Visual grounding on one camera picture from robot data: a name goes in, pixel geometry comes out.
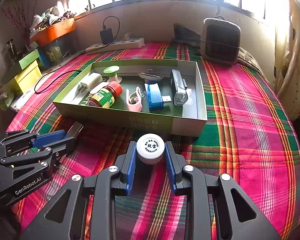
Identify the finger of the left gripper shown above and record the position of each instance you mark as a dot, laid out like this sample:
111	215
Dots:
54	149
24	139

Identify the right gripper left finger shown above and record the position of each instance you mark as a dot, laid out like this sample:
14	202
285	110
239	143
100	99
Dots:
123	182

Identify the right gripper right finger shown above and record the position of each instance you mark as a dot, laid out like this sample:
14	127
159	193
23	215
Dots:
178	172

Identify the dark rectangular bar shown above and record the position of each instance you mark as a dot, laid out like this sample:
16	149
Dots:
74	130

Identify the white round jar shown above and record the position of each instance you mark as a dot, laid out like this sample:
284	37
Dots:
150	148

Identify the pink clip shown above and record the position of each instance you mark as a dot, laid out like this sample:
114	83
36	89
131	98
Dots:
98	88
134	100

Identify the red cap green bottle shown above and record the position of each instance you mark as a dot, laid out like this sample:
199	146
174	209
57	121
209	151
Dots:
106	97

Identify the blue transparent usb device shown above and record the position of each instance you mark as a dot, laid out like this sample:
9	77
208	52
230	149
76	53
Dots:
155	99

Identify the white charger plug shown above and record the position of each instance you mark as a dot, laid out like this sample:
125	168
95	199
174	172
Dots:
89	82

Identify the green mushroom suction holder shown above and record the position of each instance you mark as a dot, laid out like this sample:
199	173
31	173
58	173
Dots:
111	73

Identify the black silver flashlight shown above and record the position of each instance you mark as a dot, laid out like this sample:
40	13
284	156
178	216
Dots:
178	87

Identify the yellow green box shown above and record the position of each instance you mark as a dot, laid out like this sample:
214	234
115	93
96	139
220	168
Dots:
22	75

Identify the green cardboard box tray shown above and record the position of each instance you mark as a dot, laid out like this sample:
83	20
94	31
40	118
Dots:
188	119

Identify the plaid bed blanket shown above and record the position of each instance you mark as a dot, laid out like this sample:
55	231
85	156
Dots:
248	135

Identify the orange storage bin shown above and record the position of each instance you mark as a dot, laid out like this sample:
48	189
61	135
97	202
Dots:
53	32

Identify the black power adapter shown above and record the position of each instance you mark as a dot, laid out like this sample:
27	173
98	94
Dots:
106	36

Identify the white power strip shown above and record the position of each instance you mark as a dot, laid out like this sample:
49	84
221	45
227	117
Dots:
116	45

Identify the grey space heater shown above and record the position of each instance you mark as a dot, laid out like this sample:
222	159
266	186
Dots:
220	41

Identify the cream heart curtain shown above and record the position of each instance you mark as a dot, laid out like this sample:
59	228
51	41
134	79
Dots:
287	56

